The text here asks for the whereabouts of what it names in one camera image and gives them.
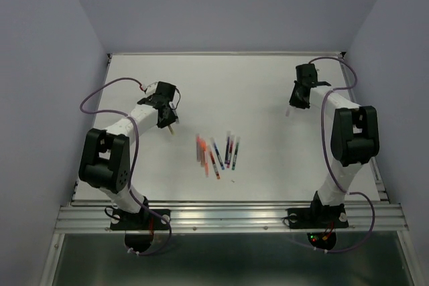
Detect yellow marker pen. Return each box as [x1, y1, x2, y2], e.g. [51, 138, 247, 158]
[168, 125, 175, 135]

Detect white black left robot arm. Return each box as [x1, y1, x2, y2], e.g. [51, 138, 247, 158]
[78, 77, 180, 228]

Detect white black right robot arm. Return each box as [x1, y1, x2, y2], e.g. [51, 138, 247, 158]
[289, 62, 379, 228]

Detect light orange marker pen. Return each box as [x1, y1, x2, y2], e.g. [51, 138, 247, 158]
[202, 155, 209, 177]

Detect dark red marker pen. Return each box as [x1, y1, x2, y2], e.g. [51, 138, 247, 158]
[225, 134, 231, 167]

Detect purple marker pen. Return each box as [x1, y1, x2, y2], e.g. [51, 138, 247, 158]
[227, 135, 235, 168]

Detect green marker pen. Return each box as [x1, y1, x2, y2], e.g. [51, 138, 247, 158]
[231, 137, 241, 170]

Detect blue marker pen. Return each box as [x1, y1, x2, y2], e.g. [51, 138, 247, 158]
[210, 137, 225, 170]

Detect red orange marker pen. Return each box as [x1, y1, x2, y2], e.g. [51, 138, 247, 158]
[208, 146, 221, 180]

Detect aluminium table edge rail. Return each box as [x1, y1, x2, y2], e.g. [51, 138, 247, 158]
[338, 53, 357, 103]

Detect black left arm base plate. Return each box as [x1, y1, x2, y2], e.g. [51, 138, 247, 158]
[104, 206, 172, 257]

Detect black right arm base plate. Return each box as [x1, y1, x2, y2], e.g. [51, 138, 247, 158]
[282, 204, 349, 251]

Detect aluminium front frame rails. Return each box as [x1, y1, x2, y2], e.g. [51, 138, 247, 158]
[54, 202, 409, 234]

